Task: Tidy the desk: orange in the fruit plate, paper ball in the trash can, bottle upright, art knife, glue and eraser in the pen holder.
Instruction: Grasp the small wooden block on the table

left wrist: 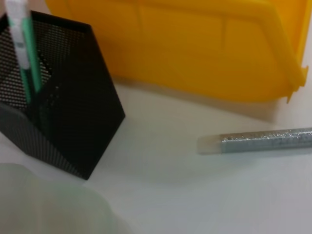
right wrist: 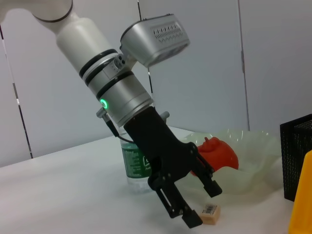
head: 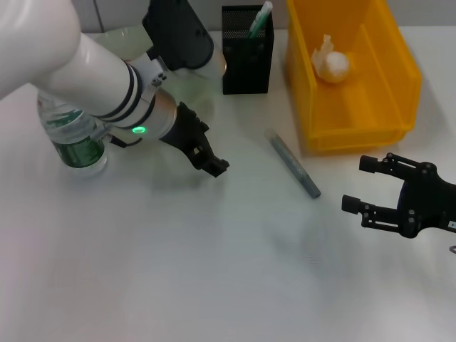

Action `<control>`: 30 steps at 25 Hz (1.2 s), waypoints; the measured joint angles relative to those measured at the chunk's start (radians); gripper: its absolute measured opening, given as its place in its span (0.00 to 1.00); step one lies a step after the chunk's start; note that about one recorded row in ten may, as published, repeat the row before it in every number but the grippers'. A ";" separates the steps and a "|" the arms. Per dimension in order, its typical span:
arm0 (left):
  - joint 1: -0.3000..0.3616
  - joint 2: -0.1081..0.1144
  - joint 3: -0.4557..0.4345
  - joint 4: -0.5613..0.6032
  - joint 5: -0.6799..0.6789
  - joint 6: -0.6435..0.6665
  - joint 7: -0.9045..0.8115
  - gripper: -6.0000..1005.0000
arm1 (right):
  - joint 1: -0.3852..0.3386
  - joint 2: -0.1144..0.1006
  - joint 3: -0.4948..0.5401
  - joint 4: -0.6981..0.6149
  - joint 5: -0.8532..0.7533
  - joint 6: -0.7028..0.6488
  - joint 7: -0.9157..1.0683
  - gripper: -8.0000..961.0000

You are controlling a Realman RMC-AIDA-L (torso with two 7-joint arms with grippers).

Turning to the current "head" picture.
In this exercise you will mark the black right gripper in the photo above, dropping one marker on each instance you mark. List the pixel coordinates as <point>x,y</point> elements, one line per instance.
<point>427,199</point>

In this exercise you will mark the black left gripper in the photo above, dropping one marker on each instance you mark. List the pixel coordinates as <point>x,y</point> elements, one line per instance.
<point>189,132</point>

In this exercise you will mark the grey pen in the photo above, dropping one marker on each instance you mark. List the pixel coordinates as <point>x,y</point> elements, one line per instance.
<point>288,156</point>

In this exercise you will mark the white paper ball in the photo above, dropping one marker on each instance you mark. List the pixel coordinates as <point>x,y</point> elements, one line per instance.
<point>333,67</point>

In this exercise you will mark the clear green-label water bottle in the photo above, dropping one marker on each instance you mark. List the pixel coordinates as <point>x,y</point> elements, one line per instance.
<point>78,149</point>

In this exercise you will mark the green utility knife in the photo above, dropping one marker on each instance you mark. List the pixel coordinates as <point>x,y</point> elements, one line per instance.
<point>258,19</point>

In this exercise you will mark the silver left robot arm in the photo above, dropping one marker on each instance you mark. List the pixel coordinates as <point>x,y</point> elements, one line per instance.
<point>71,64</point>

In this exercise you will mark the green glass fruit plate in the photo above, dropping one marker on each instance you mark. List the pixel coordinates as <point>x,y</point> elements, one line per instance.
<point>192,89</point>

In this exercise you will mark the black mesh pen holder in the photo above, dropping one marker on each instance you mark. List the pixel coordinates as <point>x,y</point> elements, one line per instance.
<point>246,71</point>

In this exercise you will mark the yellow plastic bin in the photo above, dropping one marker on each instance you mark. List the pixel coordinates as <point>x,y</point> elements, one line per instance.
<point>374,107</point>

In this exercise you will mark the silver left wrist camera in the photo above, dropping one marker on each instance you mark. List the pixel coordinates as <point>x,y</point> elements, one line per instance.
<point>178,32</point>

